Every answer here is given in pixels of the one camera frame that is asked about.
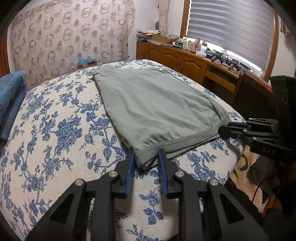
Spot grey-green pants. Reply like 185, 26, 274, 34
93, 65, 231, 169

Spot wooden sideboard cabinet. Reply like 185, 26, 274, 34
136, 42, 271, 106

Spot black handheld device on cabinet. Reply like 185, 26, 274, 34
210, 52, 224, 63

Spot blue floral white bedspread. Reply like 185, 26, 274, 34
0, 59, 246, 241

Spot grey zebra window blind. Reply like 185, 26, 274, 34
186, 0, 273, 70

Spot cardboard box on cabinet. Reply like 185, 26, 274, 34
152, 34, 177, 45

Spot stack of magazines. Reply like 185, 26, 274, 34
136, 30, 161, 42

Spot beige lace curtain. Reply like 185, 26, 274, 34
158, 0, 171, 33

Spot folded blue jeans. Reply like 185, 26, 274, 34
1, 71, 27, 143

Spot patterned pink circle curtain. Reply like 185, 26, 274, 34
11, 1, 135, 89

